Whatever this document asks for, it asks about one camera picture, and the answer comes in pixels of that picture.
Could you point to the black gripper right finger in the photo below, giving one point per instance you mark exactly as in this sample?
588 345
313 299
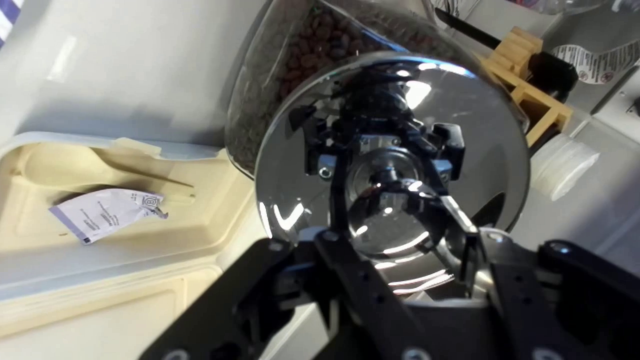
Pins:
533 300

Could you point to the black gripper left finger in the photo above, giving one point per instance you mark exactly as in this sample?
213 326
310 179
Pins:
346 292

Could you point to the silver lid with knob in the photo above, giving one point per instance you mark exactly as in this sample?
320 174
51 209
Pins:
432 121

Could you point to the white round plastic lid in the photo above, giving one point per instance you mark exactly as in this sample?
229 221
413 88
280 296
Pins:
567 170

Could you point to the transparent glass container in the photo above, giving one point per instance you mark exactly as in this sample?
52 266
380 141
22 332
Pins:
300 52

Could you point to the white takeout container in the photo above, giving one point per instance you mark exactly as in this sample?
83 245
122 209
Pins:
133 80

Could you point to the wooden holder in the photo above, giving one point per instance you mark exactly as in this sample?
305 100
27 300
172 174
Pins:
533 100

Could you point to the black bottle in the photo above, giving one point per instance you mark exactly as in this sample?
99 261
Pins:
553 74

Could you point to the white paper packet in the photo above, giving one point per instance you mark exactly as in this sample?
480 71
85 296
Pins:
107 212

